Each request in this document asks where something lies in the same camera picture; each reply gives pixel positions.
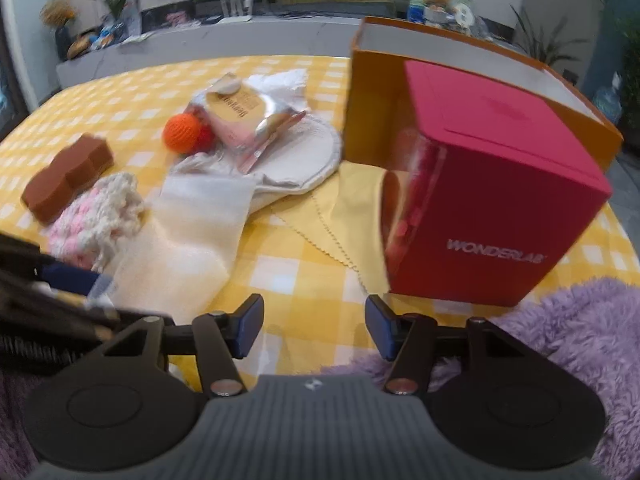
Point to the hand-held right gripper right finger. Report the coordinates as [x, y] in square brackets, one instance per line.
[377, 327]

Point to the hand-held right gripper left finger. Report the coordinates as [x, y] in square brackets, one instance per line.
[252, 327]

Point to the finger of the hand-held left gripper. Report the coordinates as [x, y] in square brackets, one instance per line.
[60, 315]
[70, 279]

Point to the pink white crochet pouch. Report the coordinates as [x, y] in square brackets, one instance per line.
[95, 215]

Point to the brown sponge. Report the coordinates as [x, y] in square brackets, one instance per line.
[65, 175]

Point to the orange crochet ball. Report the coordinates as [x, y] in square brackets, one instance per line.
[182, 132]

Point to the yellow snack packet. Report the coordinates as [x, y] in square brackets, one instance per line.
[245, 115]

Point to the orange cardboard box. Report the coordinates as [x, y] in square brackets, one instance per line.
[370, 110]

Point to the yellow cleaning cloth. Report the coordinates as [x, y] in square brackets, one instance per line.
[350, 220]

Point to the cream gauze cloth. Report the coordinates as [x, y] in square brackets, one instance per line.
[190, 230]

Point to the round white pad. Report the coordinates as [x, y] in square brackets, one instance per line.
[305, 160]

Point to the yellow checked tablecloth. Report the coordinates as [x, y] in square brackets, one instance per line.
[100, 105]

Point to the red box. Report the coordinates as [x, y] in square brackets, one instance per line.
[500, 185]

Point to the purple fluffy blanket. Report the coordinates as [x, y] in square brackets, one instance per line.
[590, 325]

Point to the white cloth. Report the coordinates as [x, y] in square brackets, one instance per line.
[280, 85]

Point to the dried yellow flowers vase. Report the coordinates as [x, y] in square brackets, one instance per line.
[60, 15]

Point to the white marble tv bench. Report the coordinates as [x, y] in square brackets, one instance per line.
[200, 45]

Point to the white router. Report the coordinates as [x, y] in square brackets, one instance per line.
[235, 19]

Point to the blue water jug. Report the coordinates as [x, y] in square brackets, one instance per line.
[607, 100]

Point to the white round hand fan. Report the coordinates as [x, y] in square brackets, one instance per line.
[462, 14]

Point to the brown teddy bear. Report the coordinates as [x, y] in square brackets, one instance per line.
[437, 5]

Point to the long leaf potted plant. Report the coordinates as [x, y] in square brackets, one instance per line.
[545, 42]

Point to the leafy pothos plant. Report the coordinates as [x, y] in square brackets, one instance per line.
[629, 60]

